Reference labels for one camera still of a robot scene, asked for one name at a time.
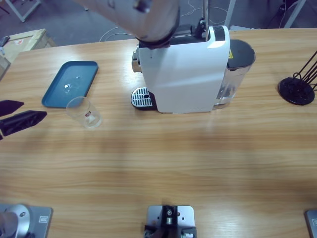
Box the black capsule holder with rods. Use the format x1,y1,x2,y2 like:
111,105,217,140
277,51,317,106

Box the wooden crate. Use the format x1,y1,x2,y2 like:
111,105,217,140
0,28,57,81

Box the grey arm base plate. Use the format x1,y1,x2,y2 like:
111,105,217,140
304,209,317,238
0,203,54,238

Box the white metal frame leg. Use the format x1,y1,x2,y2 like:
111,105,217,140
283,0,307,28
224,0,237,30

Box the grey mount plate dark post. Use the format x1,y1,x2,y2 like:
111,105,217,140
144,204,198,238

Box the clear glass cup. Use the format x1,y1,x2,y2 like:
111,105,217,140
65,96,103,129

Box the silver coffee machine lever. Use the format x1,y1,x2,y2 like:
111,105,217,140
190,0,211,42

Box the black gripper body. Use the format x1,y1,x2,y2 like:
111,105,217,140
135,9,181,50

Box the silver grate drip tray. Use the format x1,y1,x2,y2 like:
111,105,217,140
130,86,157,111

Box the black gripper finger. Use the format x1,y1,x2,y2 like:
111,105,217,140
0,100,25,117
0,110,48,136

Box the blue plastic tray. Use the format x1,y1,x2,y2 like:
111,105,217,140
41,60,99,109

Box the white coffee machine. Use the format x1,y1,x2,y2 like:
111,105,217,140
131,23,231,115

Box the white metal table frame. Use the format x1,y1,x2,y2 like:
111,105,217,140
0,0,42,22

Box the clear water tank black lid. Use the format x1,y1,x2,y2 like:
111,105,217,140
214,39,256,110

